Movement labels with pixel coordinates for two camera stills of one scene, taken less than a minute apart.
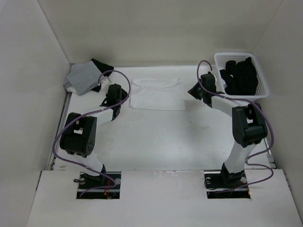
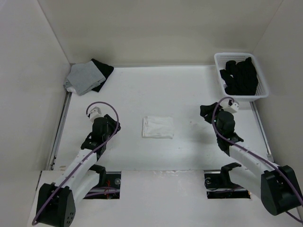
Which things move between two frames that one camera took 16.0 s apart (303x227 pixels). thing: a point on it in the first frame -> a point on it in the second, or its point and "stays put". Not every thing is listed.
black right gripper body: (203, 92) -> (217, 111)
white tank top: (165, 94) -> (157, 126)
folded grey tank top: (82, 77) stays put
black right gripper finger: (197, 91) -> (207, 111)
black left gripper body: (123, 97) -> (111, 128)
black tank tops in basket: (240, 79) stays put
